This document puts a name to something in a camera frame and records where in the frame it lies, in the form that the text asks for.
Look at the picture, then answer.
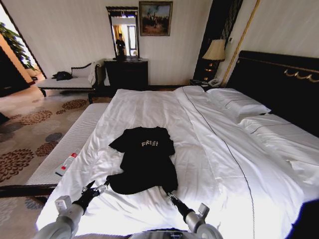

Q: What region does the gold wall trim strip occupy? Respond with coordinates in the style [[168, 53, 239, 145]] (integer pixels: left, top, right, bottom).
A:
[[220, 0, 261, 87]]

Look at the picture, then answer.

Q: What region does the white chaise longue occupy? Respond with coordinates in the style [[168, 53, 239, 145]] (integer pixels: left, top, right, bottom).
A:
[[36, 62, 101, 104]]

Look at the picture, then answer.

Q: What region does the white and red remote control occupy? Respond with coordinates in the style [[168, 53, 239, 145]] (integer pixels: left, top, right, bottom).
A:
[[54, 152, 79, 177]]

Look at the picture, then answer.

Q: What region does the white pillow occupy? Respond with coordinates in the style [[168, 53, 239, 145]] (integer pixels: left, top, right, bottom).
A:
[[206, 87, 272, 123], [238, 114, 319, 175]]

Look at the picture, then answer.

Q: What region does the gold framed painting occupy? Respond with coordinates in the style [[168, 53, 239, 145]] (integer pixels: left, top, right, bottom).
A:
[[138, 0, 173, 37]]

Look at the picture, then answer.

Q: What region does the dark wooden dresser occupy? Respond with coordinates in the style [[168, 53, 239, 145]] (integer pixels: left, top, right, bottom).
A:
[[103, 58, 150, 92]]

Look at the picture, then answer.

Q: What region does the dark nightstand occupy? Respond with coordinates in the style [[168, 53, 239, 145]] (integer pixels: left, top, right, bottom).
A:
[[189, 79, 212, 91]]

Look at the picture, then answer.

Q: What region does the dark wooden cabinet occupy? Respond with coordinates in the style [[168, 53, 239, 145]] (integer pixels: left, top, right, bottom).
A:
[[0, 46, 31, 98]]

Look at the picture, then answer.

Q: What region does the person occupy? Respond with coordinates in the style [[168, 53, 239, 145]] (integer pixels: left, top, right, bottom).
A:
[[115, 33, 126, 57]]

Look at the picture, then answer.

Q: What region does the black headboard with gold trim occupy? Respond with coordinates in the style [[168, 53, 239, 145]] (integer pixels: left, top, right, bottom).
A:
[[225, 50, 319, 139]]

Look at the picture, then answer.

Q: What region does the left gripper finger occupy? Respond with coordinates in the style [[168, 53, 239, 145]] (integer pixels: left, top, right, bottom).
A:
[[82, 180, 96, 194], [98, 180, 112, 195]]

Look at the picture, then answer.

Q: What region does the white striped bed bench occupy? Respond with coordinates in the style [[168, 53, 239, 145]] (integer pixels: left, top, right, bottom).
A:
[[0, 102, 110, 199]]

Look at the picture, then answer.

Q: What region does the white draped cloth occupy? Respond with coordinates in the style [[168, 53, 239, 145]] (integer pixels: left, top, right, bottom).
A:
[[87, 61, 101, 87]]

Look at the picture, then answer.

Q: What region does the green leafy plant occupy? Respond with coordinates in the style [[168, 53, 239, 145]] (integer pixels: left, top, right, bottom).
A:
[[0, 21, 37, 71]]

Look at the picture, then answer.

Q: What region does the table lamp with beige shade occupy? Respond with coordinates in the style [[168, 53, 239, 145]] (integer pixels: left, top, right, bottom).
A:
[[202, 39, 226, 81]]

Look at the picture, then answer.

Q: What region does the dark framed wall mirror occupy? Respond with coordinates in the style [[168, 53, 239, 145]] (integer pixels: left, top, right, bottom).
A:
[[106, 6, 141, 60]]

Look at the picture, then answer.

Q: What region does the white telephone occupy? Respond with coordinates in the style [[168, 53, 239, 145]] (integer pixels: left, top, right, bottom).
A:
[[207, 77, 222, 88]]

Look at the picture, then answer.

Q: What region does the black wall panel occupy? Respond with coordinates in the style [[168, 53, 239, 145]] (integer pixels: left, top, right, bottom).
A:
[[192, 0, 244, 81]]

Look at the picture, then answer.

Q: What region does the white duvet with black piping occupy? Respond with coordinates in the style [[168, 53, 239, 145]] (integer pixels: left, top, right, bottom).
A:
[[36, 86, 319, 239]]

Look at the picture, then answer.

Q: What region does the black bag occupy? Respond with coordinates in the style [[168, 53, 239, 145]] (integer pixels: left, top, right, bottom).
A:
[[52, 71, 74, 82]]

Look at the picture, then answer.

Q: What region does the black T-shirt with print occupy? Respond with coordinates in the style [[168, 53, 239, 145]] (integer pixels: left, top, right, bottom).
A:
[[106, 126, 179, 195]]

